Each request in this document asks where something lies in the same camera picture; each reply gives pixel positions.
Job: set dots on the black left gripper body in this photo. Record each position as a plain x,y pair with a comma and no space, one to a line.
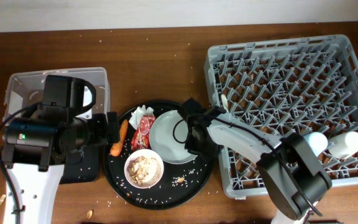
97,129

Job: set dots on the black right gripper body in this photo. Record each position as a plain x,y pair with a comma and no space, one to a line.
205,146

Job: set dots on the white tissue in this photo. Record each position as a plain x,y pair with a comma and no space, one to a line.
138,114

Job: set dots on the orange carrot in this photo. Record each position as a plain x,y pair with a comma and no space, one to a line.
117,147

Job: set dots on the grey plate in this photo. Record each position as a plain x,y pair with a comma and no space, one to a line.
165,136

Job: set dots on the red snack wrapper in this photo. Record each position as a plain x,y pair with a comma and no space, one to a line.
141,136

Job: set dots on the white plastic fork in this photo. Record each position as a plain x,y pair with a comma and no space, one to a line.
224,102

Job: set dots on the pink bowl with food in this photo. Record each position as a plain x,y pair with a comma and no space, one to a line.
143,168

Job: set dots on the light blue cup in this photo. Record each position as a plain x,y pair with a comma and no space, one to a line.
318,142

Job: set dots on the white cup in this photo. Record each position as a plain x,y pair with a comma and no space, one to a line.
344,145

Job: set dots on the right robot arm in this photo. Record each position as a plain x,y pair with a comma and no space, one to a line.
293,175

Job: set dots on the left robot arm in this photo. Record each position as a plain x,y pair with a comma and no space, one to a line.
37,140

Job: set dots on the grey dishwasher rack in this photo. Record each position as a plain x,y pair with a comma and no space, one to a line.
290,86

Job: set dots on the round black tray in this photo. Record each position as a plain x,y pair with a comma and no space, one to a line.
167,193

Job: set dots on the peanut shell near edge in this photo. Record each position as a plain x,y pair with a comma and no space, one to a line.
89,214

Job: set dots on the clear plastic bin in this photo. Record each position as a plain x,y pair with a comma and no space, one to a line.
27,88

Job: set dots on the peanut shell on table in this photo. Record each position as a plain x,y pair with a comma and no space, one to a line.
2,198

